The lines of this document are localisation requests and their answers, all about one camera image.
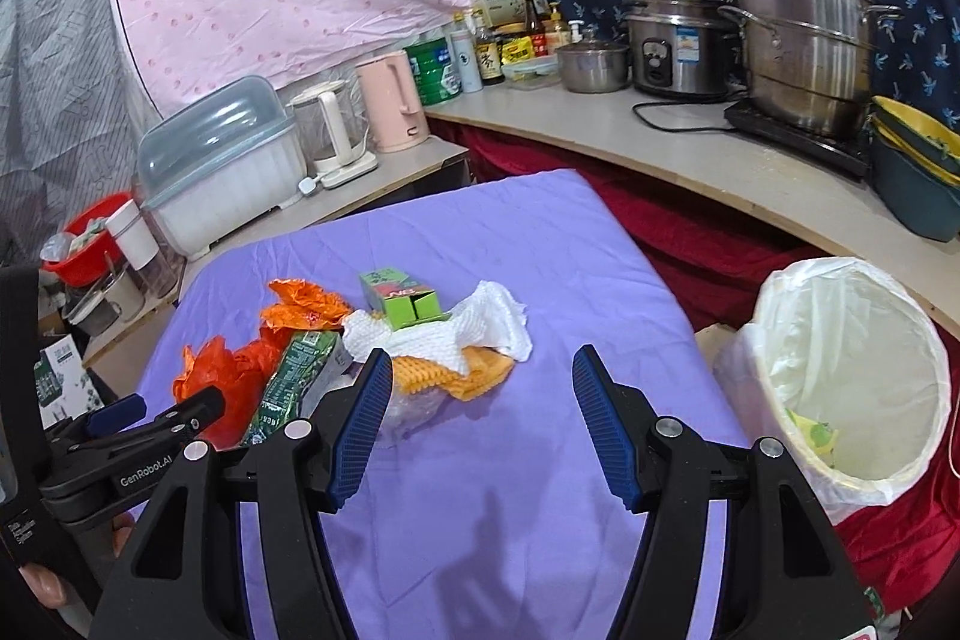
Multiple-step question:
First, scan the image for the small green cardboard box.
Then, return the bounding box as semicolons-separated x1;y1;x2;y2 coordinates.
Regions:
358;267;451;332

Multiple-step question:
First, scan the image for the dark soy sauce bottle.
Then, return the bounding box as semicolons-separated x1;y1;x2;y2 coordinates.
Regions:
474;14;507;86

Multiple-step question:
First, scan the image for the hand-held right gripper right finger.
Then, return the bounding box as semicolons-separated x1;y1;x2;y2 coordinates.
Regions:
571;345;878;640

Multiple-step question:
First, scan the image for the white paper towel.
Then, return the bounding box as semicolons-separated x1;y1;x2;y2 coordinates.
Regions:
341;280;533;371

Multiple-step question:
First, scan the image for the white tea box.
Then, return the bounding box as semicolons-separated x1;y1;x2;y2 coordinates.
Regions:
469;0;530;37

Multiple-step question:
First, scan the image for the small lidded steel pot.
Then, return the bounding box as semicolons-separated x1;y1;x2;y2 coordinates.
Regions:
555;29;631;94

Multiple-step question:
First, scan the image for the white lined trash can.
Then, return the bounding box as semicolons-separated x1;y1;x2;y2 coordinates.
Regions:
712;257;953;527

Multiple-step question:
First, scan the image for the purple tablecloth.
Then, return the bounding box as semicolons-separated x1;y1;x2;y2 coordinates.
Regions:
112;167;758;640

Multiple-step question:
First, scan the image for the steel steamer pot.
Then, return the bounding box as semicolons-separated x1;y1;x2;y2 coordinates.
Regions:
718;0;905;137

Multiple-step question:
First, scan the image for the green snack packet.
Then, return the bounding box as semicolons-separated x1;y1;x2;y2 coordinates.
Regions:
238;331;353;446

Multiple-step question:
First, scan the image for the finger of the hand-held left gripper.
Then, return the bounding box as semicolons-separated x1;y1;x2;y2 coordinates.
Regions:
75;387;226;462
46;394;148;455

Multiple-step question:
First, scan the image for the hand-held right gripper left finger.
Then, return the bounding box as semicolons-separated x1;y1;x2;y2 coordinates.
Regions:
88;347;395;640

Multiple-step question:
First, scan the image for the yellow foam fruit net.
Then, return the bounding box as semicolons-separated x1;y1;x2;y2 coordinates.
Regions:
390;344;517;402

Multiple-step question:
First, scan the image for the grey patterned curtain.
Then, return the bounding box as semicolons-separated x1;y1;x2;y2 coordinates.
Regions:
0;0;162;266

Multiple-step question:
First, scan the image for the tall dark sauce bottle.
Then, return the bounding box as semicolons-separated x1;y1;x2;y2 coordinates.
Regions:
523;0;548;58

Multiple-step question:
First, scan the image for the pink electric kettle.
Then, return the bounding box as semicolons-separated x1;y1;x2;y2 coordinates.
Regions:
354;49;432;154

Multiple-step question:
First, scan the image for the clear jar with white lid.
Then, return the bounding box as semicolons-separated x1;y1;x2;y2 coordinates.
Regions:
105;199;185;300

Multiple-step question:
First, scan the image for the clear food container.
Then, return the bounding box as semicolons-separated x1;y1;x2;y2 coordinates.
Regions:
504;56;562;86

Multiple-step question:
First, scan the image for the orange plastic bag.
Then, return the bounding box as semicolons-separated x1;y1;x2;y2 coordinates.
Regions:
171;278;353;450

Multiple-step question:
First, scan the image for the clear plastic bag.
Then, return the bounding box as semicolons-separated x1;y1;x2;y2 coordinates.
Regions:
375;385;466;453

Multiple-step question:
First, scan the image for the yellow green wrapper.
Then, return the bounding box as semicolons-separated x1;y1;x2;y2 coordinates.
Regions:
784;406;839;461

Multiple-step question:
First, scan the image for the person's left hand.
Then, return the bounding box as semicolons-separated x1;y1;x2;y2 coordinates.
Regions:
16;511;137;611

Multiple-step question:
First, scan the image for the small steel kettle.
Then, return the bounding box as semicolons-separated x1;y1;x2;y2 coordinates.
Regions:
60;269;147;337

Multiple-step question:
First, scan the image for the white green printed box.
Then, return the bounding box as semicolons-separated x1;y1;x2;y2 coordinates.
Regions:
34;332;98;427

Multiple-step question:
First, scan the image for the black power cable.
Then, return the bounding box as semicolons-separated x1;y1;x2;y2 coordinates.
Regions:
632;98;732;133

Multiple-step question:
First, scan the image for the black induction cooker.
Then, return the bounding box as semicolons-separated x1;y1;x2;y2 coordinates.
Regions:
724;98;875;180

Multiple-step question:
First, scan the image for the green tin can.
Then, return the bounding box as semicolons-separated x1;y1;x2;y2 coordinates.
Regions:
405;38;464;107

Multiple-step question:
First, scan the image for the dish box with blue lid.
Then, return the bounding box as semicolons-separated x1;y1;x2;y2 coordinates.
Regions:
135;75;308;259

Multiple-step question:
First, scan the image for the orange capped bottle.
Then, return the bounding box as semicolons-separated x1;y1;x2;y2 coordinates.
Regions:
546;2;571;52

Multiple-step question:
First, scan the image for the yellow plastic basin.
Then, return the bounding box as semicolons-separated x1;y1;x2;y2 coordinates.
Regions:
870;95;960;185

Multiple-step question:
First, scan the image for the red cloth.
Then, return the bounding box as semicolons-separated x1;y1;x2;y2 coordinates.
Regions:
450;122;960;618

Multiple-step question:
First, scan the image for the steel rice cooker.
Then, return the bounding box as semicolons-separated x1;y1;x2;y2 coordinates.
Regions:
624;0;740;101

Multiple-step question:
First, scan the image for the red plastic basket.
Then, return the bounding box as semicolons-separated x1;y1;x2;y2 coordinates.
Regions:
41;192;132;274

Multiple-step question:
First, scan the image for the white thermos bottle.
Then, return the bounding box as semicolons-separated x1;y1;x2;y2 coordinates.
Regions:
448;29;481;94

